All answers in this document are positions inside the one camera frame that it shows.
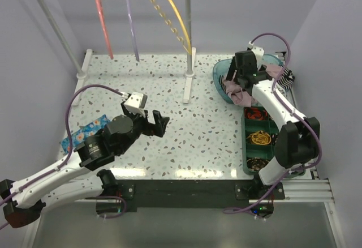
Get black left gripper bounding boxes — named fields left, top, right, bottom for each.
left=118, top=101, right=169, bottom=155

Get pink tank top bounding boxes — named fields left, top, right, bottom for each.
left=219, top=64, right=282, bottom=107

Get pink plastic hanger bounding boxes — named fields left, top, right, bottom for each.
left=95, top=0, right=114, bottom=59

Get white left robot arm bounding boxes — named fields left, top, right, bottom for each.
left=1, top=104, right=170, bottom=228

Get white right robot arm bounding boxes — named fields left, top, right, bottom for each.
left=227, top=50, right=322, bottom=199

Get grey white hanger rack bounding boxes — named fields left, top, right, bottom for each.
left=36, top=0, right=196, bottom=104

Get yellow plastic hanger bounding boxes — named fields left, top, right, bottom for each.
left=140, top=0, right=193, bottom=55

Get purple plastic hanger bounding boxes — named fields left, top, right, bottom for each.
left=126, top=0, right=140, bottom=62

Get teal plastic basket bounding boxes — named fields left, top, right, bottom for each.
left=213, top=54, right=287, bottom=104

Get black white striped garment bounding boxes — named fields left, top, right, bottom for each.
left=218, top=65, right=295, bottom=94

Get blue floral cloth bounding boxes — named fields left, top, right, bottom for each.
left=71, top=114, right=110, bottom=149

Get green compartment tray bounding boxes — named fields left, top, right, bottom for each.
left=242, top=105, right=306, bottom=178

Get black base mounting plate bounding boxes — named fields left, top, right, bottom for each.
left=89, top=179, right=269, bottom=212

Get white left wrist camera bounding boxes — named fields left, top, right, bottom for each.
left=124, top=92, right=148, bottom=117

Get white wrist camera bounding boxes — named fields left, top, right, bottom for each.
left=124, top=92, right=148, bottom=117
left=247, top=41, right=264, bottom=69

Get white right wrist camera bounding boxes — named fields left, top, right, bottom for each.
left=247, top=41, right=264, bottom=69

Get orange black hair ties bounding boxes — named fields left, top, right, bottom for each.
left=244, top=107, right=269, bottom=121

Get yellow black hair ties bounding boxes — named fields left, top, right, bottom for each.
left=245, top=131, right=273, bottom=146

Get brown patterned hair ties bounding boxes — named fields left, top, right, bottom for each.
left=245, top=157, right=271, bottom=172

